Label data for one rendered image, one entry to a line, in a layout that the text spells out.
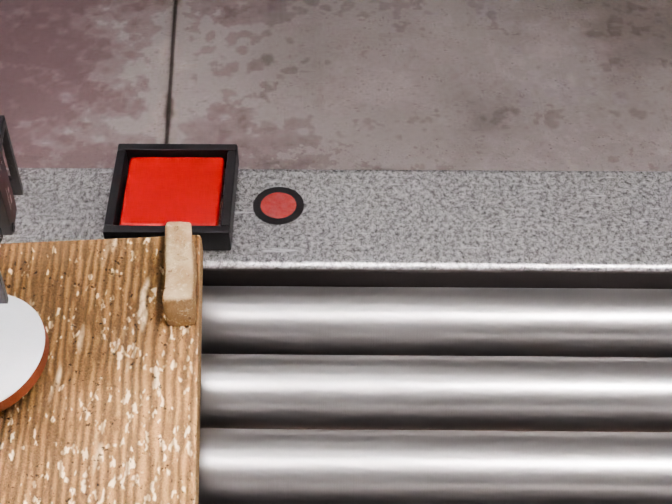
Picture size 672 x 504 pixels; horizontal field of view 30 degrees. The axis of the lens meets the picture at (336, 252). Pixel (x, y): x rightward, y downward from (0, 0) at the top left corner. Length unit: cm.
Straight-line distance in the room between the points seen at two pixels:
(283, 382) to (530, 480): 14
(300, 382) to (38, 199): 22
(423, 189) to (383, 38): 155
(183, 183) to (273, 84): 147
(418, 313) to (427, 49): 162
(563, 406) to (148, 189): 28
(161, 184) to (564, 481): 30
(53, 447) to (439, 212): 28
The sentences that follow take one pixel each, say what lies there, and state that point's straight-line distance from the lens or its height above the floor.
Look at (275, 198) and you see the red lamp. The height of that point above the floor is 92.
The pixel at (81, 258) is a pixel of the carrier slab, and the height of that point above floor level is 94.
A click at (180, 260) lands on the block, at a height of 96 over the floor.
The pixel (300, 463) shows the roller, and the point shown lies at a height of 92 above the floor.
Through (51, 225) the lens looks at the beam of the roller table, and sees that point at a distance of 79.
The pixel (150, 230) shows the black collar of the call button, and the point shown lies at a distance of 76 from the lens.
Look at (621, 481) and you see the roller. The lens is 68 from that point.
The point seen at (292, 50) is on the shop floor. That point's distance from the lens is 232.
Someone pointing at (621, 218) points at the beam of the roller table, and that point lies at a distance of 80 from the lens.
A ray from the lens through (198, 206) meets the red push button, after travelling 77.
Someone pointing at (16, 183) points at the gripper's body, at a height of 105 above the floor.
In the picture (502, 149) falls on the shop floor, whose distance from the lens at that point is 214.
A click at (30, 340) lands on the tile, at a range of 68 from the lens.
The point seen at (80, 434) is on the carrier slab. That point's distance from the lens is 67.
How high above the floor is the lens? 149
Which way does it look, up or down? 49 degrees down
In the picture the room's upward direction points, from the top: straight up
